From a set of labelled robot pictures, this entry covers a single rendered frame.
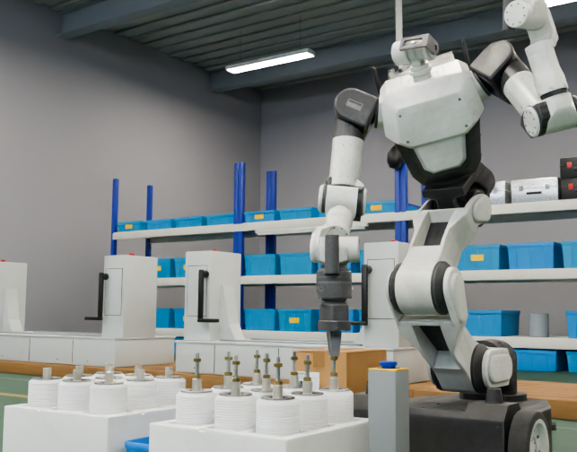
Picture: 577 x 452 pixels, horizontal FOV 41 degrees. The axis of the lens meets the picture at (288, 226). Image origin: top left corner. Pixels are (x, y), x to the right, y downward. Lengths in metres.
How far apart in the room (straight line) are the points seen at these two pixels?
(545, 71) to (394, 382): 0.83
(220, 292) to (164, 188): 6.09
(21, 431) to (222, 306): 2.63
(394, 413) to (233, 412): 0.36
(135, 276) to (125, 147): 5.20
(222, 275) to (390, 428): 3.07
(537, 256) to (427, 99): 4.36
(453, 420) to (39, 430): 1.08
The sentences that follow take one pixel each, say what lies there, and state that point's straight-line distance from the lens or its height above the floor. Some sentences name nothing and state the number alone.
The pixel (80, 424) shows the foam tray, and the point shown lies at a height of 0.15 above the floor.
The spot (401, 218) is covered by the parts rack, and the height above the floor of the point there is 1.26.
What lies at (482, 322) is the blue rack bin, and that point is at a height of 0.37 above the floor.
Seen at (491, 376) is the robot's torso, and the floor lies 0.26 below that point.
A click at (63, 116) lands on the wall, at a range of 9.68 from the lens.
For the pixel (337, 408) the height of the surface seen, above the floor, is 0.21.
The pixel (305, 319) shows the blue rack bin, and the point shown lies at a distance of 7.32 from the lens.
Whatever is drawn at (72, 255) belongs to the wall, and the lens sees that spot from 9.57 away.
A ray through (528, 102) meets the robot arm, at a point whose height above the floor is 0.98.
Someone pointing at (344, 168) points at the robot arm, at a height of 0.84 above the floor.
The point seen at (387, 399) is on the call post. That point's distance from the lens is 1.78.
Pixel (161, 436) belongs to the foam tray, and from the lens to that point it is 1.87.
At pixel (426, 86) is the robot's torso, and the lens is 2.18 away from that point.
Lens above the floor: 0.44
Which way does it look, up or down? 6 degrees up
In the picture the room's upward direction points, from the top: straight up
